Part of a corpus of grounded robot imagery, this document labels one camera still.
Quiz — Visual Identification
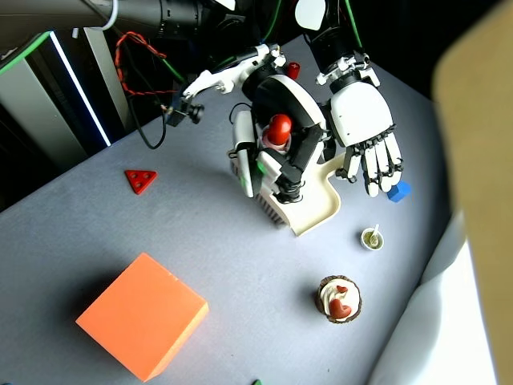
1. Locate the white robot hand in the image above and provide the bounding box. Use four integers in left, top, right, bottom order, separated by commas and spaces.
227, 74, 329, 204
317, 82, 405, 198

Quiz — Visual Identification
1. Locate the cream plastic dustpan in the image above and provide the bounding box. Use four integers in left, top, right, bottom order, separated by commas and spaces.
276, 154, 341, 237

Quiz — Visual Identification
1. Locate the small blue block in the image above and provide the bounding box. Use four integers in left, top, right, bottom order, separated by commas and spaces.
386, 180, 413, 204

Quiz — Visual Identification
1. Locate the tan blurred board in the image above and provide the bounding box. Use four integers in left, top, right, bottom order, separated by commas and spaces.
431, 0, 513, 385

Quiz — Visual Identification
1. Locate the small patterned soup bowl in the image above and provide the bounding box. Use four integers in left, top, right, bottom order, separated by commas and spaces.
360, 226, 385, 252

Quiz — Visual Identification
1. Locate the red triangle with holes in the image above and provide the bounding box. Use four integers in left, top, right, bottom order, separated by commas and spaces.
123, 169, 159, 197

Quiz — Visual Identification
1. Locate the toy cupcake with red hearts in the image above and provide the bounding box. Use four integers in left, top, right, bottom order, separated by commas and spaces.
315, 274, 364, 325

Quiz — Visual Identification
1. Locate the white fabric sheet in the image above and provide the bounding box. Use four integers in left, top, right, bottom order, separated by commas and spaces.
367, 212, 500, 385

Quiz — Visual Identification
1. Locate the large orange block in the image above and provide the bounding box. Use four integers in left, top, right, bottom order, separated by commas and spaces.
75, 252, 210, 383

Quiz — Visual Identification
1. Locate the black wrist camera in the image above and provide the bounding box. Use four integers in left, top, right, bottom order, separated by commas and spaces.
167, 95, 205, 128

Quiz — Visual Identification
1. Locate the thick green cable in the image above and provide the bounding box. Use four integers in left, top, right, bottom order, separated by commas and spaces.
160, 54, 186, 83

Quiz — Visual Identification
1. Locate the black cable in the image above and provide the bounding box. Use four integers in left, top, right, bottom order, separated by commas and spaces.
134, 90, 168, 151

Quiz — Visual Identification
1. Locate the thin red wire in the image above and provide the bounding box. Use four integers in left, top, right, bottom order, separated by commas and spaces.
115, 30, 180, 98

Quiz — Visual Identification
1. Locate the white frame post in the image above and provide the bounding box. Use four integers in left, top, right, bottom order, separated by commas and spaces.
83, 27, 135, 133

